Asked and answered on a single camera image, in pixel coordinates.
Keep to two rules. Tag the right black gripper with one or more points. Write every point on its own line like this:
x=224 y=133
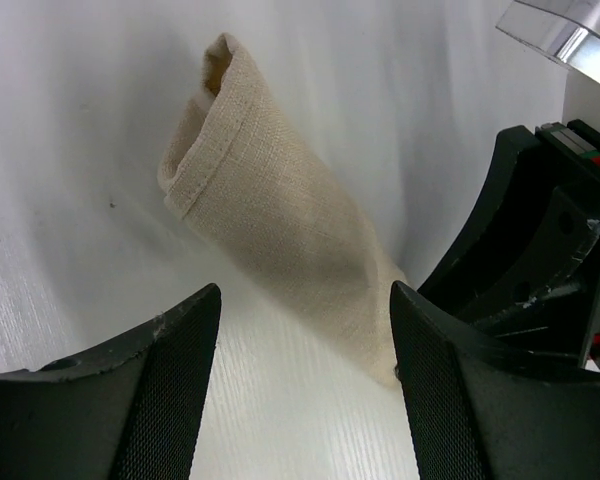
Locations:
x=528 y=256

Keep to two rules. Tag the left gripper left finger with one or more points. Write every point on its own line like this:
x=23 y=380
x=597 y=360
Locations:
x=128 y=408

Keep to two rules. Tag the beige cloth napkin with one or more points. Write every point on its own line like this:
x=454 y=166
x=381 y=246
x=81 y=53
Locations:
x=239 y=176

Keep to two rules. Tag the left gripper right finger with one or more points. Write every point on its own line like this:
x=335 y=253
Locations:
x=480 y=409

